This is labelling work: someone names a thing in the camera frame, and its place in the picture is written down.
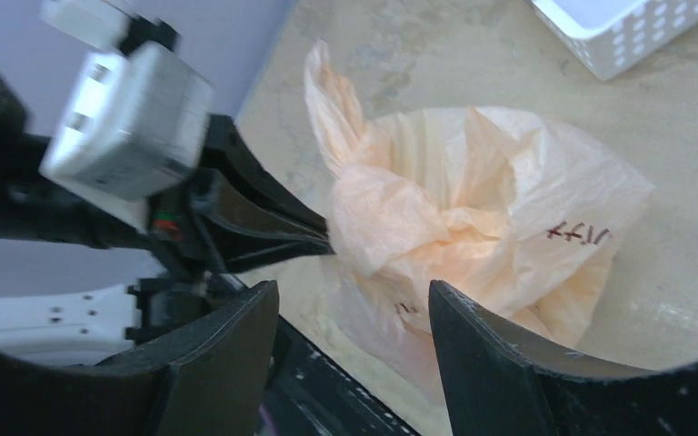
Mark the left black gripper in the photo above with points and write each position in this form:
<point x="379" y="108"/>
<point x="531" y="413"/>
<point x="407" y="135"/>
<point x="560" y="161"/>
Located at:
<point x="250" y="219"/>

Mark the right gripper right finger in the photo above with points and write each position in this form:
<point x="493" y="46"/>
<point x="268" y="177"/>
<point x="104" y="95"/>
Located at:
<point x="502" y="379"/>

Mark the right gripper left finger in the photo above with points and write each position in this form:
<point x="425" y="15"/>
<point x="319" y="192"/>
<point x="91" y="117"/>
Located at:
<point x="205" y="378"/>

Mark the orange plastic bag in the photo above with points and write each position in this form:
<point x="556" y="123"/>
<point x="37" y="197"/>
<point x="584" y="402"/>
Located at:
<point x="518" y="212"/>

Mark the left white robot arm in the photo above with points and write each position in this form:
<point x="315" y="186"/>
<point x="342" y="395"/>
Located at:
<point x="85" y="327"/>

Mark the white plastic basket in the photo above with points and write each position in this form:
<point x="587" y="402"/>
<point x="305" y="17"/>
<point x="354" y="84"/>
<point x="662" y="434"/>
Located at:
<point x="610" y="37"/>

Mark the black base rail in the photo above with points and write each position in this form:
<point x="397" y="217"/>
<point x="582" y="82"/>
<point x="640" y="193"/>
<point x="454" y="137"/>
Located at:
<point x="308" y="393"/>

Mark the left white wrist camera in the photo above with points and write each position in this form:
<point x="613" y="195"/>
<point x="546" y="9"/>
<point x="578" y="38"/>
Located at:
<point x="135" y="122"/>

